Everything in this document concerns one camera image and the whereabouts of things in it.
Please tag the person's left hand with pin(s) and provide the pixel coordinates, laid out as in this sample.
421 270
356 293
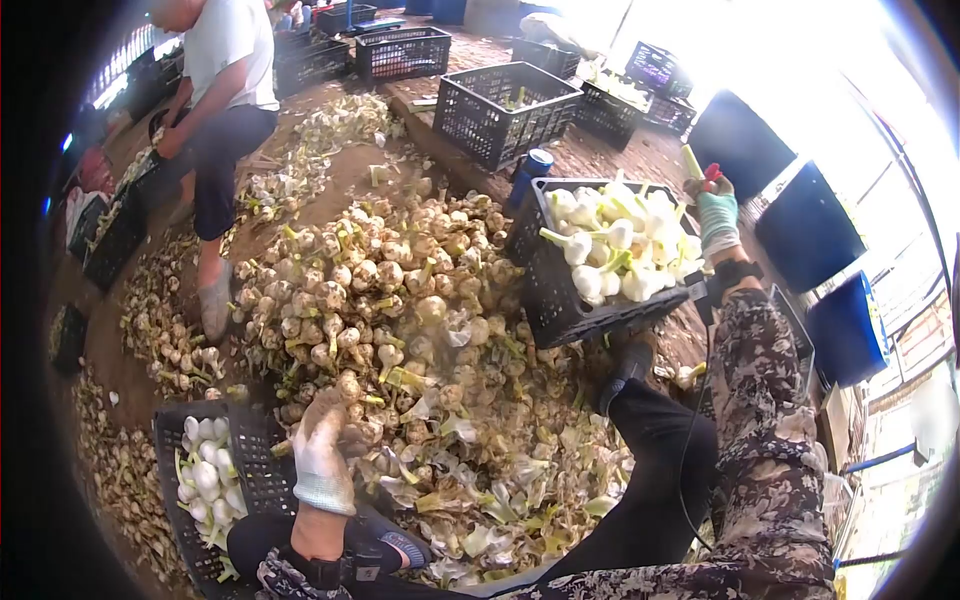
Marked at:
322 465

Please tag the person's right hand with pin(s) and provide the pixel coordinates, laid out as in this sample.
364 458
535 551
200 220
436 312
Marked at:
718 219

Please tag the person's left fingers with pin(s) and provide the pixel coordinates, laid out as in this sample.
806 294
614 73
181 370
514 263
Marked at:
324 412

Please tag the person's right fingers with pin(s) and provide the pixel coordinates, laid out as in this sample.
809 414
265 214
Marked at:
697 191

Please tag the green garlic stem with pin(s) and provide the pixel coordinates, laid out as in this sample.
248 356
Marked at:
691 160

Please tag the blue plastic barrel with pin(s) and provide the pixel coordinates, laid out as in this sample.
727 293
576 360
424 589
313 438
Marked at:
739 142
810 225
847 330

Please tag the empty black plastic crate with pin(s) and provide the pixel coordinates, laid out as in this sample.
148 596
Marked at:
669 114
546 57
401 54
311 66
654 69
495 116

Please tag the heap of white trimmed garlic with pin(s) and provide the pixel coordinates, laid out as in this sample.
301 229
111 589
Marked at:
630 240
204 476

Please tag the black crate with trimmed garlic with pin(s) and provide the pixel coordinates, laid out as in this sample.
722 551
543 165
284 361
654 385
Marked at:
259 465
555 300

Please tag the black wrist band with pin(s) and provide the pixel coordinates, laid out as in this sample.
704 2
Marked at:
733 272
352 566

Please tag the pile of unpeeled garlic bulbs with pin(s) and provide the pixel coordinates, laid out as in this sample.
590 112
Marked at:
375 285

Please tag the blue metal can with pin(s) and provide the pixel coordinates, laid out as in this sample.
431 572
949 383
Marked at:
529 176

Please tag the heap of garlic skins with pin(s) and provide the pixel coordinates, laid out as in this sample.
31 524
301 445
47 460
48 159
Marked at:
487 487

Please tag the scattered unpeeled garlic bulbs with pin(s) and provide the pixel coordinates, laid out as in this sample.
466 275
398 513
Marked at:
330 139
124 480
166 322

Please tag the small black plastic crate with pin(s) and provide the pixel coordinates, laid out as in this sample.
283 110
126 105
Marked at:
67 339

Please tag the person's legs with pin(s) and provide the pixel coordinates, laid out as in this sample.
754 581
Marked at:
652 480

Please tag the person's body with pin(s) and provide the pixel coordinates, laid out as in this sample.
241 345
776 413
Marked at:
675 583

